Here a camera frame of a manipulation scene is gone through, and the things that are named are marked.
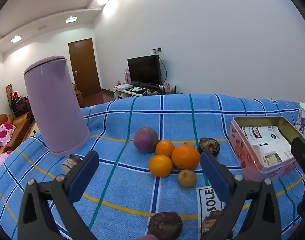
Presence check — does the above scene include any round purple radish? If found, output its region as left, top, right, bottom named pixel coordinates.
left=129, top=127, right=160, bottom=154

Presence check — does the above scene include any brown leather sofa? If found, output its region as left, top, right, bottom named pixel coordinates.
left=0, top=114, right=32, bottom=155

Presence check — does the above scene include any printed paper sheet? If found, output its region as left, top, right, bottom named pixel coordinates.
left=239, top=125, right=295, bottom=167

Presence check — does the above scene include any small orange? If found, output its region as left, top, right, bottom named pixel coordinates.
left=155, top=140, right=175, bottom=158

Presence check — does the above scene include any purple electric kettle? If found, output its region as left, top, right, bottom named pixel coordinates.
left=23, top=56, right=90, bottom=157

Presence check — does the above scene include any black power cable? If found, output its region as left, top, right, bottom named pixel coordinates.
left=159, top=52, right=168, bottom=85

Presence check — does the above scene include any white printed mug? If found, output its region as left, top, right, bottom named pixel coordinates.
left=295, top=102, right=305, bottom=143

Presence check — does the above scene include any dark chair with clothes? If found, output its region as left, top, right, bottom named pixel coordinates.
left=6, top=84, right=30, bottom=120

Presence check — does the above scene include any brown leather armchair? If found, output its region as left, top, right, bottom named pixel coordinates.
left=72, top=83, right=83, bottom=108

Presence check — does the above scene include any white television stand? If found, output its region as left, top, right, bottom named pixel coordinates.
left=113, top=86, right=183, bottom=101

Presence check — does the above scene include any brown wooden door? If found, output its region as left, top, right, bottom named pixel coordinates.
left=68, top=38, right=102, bottom=98

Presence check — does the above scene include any black television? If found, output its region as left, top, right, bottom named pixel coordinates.
left=127, top=54, right=163, bottom=87

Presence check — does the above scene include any large orange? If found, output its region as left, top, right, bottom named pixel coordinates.
left=171, top=145, right=201, bottom=170

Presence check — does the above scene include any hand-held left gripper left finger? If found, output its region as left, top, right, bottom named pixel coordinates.
left=17, top=151, right=100, bottom=240

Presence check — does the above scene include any blue plaid blanket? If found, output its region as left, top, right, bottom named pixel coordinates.
left=0, top=94, right=305, bottom=240

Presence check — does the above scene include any medium orange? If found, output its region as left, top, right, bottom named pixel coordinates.
left=148, top=154, right=173, bottom=178

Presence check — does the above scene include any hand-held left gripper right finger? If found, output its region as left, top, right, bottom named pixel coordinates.
left=199, top=151, right=284, bottom=240

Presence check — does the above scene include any pink tin box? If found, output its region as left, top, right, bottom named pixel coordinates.
left=229, top=116, right=304, bottom=182

